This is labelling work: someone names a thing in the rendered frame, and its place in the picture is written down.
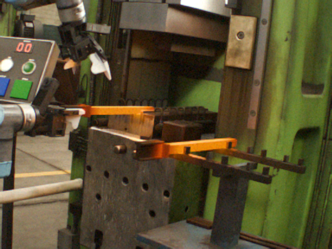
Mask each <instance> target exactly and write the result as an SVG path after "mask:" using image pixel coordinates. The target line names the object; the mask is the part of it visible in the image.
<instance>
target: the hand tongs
mask: <svg viewBox="0 0 332 249"><path fill-rule="evenodd" d="M186 222H187V223H189V224H192V225H196V226H199V227H201V228H204V229H211V228H212V224H213V222H209V221H206V220H203V219H200V218H197V217H192V218H190V219H187V220H186ZM239 238H240V239H243V240H246V241H249V242H250V241H251V242H254V243H256V244H259V245H260V244H261V245H264V246H266V247H271V248H274V249H300V248H297V247H292V246H290V245H287V244H286V245H285V244H282V243H280V242H276V241H272V240H267V239H265V238H262V237H257V236H254V235H251V234H248V233H247V234H246V233H243V232H240V236H239Z"/></svg>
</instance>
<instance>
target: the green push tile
mask: <svg viewBox="0 0 332 249"><path fill-rule="evenodd" d="M32 84H33V83H32V82H31V81H23V80H19V79H16V80H15V82H14V85H13V87H12V90H11V93H10V98H15V99H23V100H28V96H29V94H30V90H31V86H32Z"/></svg>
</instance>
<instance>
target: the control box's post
mask: <svg viewBox="0 0 332 249"><path fill-rule="evenodd" d="M16 140H17V133H14V134H13V142H12V155H11V160H12V164H11V170H10V174H9V176H7V177H5V178H4V182H3V191H8V190H14V175H15V173H14V168H15V154H16V149H15V147H16ZM12 210H13V202H12V203H11V202H9V203H4V204H2V231H1V234H2V238H1V249H12V246H11V243H12Z"/></svg>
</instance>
